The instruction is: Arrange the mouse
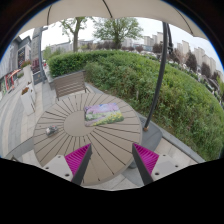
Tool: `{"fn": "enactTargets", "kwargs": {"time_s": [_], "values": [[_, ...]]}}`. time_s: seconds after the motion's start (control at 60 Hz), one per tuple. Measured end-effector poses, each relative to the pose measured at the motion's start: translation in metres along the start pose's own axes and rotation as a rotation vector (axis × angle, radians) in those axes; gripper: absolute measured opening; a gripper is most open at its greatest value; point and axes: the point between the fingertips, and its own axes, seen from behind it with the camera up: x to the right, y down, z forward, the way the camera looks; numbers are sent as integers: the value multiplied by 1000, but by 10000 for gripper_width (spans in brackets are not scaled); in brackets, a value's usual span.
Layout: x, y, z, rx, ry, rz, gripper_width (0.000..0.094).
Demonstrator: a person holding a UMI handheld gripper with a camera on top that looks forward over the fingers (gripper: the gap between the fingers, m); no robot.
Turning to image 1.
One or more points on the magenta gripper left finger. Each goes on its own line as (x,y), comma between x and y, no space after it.
(71,167)

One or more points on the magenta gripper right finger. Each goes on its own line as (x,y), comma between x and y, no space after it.
(153,166)

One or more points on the patterned computer mouse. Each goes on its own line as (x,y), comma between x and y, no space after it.
(51,130)

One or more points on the grey umbrella base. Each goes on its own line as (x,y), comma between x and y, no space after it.
(150,138)

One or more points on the round slatted patio table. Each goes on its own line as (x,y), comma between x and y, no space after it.
(111,143)

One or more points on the green hedge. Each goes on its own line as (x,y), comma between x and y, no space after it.
(185,107)

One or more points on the white planter box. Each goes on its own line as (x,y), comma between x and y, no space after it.
(28,98)

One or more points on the dark curved umbrella pole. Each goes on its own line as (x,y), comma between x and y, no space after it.
(166,49)

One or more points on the beige patio umbrella canopy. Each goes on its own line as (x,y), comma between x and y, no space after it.
(113,9)

